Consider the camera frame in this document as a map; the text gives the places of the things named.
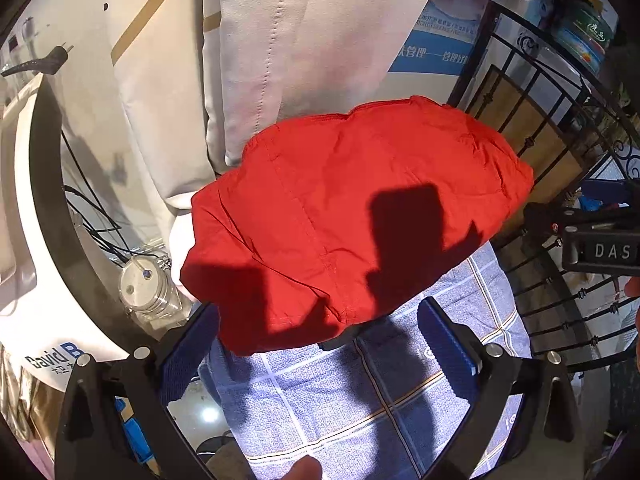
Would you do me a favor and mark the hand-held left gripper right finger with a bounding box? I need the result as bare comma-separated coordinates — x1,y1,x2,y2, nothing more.
417,296,585,480

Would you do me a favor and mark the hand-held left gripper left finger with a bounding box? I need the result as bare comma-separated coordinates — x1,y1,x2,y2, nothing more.
54,302,221,480

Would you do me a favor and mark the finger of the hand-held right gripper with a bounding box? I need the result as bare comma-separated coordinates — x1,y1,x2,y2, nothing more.
524,202,640,246
580,180,640,207

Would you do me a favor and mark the red padded jacket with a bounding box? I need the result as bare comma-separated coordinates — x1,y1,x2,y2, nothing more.
180,95,536,358

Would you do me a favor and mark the person's right hand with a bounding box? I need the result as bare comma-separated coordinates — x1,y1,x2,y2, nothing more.
625,277,640,361

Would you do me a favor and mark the black wrought iron fence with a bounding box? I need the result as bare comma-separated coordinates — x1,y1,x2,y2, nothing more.
447,0,640,376

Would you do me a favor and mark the glass jar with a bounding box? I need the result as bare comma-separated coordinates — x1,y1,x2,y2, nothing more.
118,252,183,321

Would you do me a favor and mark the blue checked table cloth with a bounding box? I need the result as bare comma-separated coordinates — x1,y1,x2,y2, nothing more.
197,242,533,480

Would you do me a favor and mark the wooden board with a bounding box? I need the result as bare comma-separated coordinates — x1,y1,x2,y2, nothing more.
465,65,591,181

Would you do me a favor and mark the green round tin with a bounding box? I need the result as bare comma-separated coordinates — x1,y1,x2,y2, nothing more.
555,2,613,73

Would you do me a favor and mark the white machine housing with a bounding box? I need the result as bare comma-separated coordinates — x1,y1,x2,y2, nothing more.
0,0,131,396

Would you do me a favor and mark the beige hanging coat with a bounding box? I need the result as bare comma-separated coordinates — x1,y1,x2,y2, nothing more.
102,0,448,211

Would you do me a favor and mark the black power plug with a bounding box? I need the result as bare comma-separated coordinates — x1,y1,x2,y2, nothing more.
0,44,73,78

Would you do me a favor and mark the blue and white wall poster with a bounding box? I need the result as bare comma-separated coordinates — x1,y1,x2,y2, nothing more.
387,0,506,78

